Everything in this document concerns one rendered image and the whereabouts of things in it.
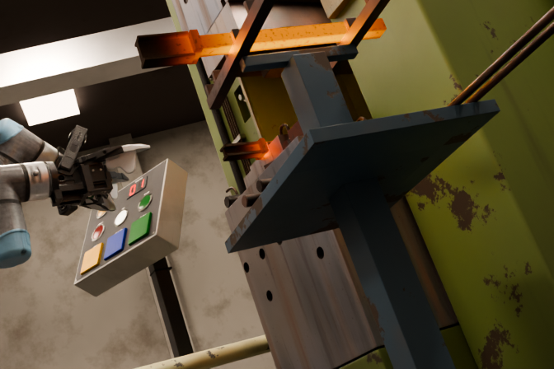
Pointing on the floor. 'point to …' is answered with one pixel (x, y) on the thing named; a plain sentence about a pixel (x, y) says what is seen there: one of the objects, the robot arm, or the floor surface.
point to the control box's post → (170, 310)
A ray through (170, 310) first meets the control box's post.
